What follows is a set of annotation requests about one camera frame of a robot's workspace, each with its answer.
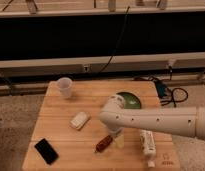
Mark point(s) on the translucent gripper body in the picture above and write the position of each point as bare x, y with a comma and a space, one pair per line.
119, 140

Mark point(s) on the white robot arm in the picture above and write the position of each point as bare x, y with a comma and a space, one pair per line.
185, 121

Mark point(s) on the white tube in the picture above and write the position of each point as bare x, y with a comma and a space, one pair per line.
148, 147

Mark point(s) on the green bowl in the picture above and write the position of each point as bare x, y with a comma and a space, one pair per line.
131, 100

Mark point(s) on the blue power adapter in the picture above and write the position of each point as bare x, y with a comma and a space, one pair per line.
161, 89

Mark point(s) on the black smartphone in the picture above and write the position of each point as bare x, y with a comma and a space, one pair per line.
46, 151

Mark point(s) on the clear plastic cup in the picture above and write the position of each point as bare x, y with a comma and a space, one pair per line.
64, 85

